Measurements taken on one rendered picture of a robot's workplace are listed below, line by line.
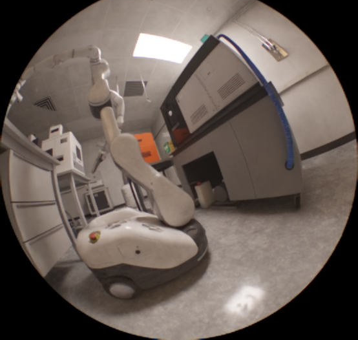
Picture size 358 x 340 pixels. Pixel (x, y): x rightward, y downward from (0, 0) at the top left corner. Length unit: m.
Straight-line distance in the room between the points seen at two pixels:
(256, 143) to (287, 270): 0.65
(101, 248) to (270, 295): 0.56
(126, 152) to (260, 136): 0.71
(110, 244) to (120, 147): 0.42
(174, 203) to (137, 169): 0.24
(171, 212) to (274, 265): 0.53
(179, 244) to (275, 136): 0.67
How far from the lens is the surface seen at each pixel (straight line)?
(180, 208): 0.59
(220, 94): 0.94
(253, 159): 0.75
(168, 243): 0.44
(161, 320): 0.55
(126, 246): 0.42
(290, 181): 0.74
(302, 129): 1.90
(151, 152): 1.52
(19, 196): 0.79
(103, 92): 0.81
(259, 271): 0.56
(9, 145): 0.81
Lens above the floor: 0.47
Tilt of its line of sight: 6 degrees up
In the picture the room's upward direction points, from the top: 20 degrees counter-clockwise
